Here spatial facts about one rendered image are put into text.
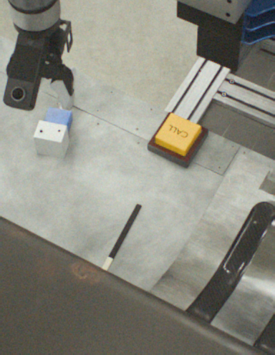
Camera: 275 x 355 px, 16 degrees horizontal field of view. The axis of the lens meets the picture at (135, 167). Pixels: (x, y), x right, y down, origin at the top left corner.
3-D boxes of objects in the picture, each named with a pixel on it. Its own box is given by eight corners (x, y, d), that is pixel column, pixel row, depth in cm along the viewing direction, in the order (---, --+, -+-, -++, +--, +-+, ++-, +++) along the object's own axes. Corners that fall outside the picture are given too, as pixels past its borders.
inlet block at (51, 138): (57, 94, 178) (54, 76, 173) (84, 99, 177) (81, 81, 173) (36, 153, 172) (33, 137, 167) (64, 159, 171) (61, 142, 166)
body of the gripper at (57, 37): (75, 45, 157) (69, -6, 147) (59, 86, 153) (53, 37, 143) (30, 36, 159) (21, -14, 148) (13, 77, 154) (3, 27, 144)
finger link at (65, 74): (82, 89, 157) (61, 53, 150) (79, 96, 156) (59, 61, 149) (56, 89, 158) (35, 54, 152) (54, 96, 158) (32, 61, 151)
